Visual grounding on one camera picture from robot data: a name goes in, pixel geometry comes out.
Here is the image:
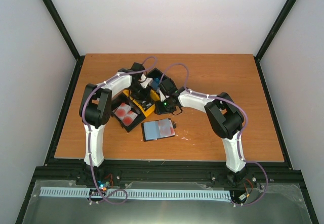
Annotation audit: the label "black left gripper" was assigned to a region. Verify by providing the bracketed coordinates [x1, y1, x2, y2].
[129, 83, 151, 102]

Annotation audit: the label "yellow bin with black cards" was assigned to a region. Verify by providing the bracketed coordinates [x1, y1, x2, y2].
[122, 89, 160, 118]

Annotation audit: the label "black bin with blue cards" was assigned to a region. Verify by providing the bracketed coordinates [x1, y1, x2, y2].
[146, 68, 169, 91]

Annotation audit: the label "black bin with red cards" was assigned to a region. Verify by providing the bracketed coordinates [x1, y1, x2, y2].
[111, 93, 145, 132]

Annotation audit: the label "red white credit cards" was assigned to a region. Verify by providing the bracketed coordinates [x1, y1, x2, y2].
[113, 103, 138, 126]

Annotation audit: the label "black card holder wallet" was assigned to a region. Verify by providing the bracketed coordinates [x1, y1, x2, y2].
[141, 118, 177, 142]

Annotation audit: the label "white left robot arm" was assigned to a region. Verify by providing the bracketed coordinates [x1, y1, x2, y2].
[79, 63, 147, 185]

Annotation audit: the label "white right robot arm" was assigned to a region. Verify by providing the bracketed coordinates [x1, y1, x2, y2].
[156, 87, 246, 173]

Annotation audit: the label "black vip cards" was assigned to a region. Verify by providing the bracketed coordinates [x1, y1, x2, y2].
[141, 101, 153, 111]

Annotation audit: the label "blue cards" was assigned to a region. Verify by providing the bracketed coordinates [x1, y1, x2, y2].
[151, 78, 160, 90]

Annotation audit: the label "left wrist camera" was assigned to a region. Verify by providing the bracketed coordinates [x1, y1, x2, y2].
[139, 74, 153, 88]

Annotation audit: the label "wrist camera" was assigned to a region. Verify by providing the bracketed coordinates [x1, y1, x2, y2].
[139, 74, 153, 88]
[158, 78, 177, 102]

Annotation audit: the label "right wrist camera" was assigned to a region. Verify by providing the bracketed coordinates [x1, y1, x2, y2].
[158, 78, 177, 102]

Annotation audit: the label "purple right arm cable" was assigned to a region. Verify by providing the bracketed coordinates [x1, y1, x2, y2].
[158, 63, 269, 207]

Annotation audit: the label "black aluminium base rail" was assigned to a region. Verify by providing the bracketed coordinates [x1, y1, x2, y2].
[32, 159, 304, 188]

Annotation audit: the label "black frame post right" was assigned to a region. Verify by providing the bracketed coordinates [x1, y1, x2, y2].
[255, 0, 308, 61]

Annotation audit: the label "black frame post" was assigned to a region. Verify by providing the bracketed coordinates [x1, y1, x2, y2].
[255, 0, 308, 61]
[31, 0, 82, 61]

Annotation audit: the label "light blue cable duct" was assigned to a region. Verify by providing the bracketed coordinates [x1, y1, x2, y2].
[39, 187, 231, 202]

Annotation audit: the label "black frame post left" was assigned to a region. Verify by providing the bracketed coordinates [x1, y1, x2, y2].
[31, 0, 82, 61]

